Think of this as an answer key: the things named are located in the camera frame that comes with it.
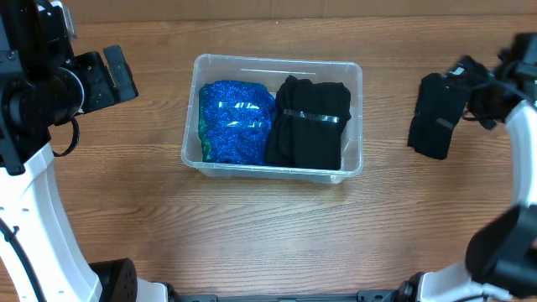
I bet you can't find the black garment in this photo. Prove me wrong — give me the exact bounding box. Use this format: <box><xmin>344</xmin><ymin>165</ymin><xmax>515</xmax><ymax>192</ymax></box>
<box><xmin>408</xmin><ymin>73</ymin><xmax>471</xmax><ymax>160</ymax></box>
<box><xmin>264</xmin><ymin>75</ymin><xmax>352</xmax><ymax>170</ymax></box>

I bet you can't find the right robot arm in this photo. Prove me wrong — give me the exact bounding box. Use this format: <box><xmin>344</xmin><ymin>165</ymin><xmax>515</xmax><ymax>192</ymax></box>
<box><xmin>386</xmin><ymin>33</ymin><xmax>536</xmax><ymax>302</ymax></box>

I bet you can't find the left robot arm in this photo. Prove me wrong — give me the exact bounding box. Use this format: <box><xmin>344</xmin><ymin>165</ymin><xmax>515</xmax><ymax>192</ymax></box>
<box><xmin>1</xmin><ymin>0</ymin><xmax>175</xmax><ymax>302</ymax></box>

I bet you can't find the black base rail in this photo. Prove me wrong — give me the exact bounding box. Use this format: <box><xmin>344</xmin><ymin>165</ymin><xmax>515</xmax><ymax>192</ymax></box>
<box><xmin>171</xmin><ymin>289</ymin><xmax>399</xmax><ymax>302</ymax></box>

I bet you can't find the clear plastic storage bin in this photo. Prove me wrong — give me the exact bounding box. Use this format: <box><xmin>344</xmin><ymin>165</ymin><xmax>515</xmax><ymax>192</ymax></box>
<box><xmin>181</xmin><ymin>54</ymin><xmax>364</xmax><ymax>184</ymax></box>

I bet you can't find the blue sequin fabric bundle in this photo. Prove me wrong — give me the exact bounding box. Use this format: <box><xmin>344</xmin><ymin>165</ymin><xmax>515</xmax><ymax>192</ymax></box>
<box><xmin>198</xmin><ymin>80</ymin><xmax>275</xmax><ymax>165</ymax></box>

